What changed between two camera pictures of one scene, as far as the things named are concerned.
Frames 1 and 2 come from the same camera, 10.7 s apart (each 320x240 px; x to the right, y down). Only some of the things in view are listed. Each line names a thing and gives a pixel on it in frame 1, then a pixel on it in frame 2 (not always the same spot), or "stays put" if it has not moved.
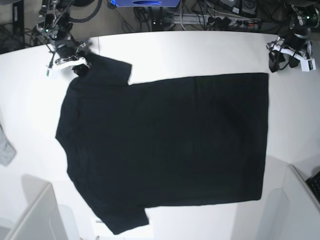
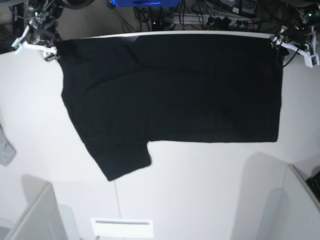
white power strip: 217,19 stays put
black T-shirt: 162,142 to 124,93
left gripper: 66,48 to 45,29
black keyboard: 314,183 stays put
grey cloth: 7,152 stays put
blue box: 145,3 stays put
